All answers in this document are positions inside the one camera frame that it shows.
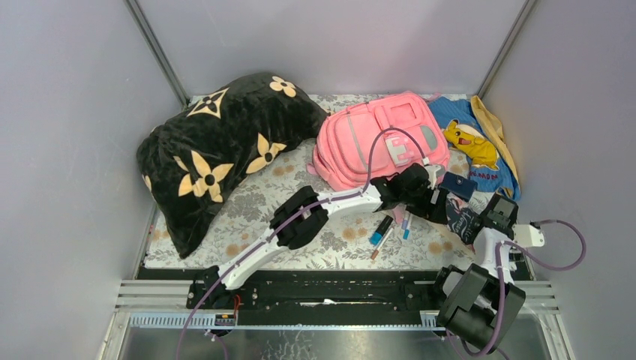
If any black highlighter with blue cap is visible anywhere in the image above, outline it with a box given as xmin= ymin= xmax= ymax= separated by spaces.
xmin=369 ymin=215 xmax=394 ymax=246

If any pink student backpack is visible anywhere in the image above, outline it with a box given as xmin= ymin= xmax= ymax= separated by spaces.
xmin=308 ymin=91 xmax=450 ymax=191

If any navy blue wallet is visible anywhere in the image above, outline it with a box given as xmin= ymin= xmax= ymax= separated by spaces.
xmin=439 ymin=172 xmax=478 ymax=202

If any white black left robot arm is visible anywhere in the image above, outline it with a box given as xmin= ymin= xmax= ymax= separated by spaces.
xmin=201 ymin=163 xmax=446 ymax=308

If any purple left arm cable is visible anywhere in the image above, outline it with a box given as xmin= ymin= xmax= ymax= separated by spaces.
xmin=175 ymin=127 xmax=432 ymax=360

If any white marker with lilac cap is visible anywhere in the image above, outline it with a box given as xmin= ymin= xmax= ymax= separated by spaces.
xmin=400 ymin=212 xmax=411 ymax=231

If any white marker with brown cap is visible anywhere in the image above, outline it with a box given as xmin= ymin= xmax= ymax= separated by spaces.
xmin=370 ymin=226 xmax=395 ymax=260

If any floral table mat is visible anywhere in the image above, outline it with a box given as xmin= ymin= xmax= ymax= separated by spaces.
xmin=144 ymin=93 xmax=518 ymax=272

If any white marker with blue cap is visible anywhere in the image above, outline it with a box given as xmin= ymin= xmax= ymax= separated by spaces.
xmin=402 ymin=212 xmax=413 ymax=240

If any blue Pokemon t-shirt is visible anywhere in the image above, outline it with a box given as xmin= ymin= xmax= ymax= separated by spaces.
xmin=428 ymin=97 xmax=521 ymax=201

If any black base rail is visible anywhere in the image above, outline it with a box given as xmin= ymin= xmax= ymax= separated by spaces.
xmin=116 ymin=271 xmax=445 ymax=331

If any black pillow with beige flowers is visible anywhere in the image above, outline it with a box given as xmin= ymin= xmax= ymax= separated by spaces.
xmin=136 ymin=72 xmax=328 ymax=259

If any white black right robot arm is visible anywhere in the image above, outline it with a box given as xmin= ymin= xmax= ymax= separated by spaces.
xmin=430 ymin=195 xmax=545 ymax=355

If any Little Women book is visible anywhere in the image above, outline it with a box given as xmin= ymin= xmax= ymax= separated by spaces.
xmin=445 ymin=193 xmax=481 ymax=245

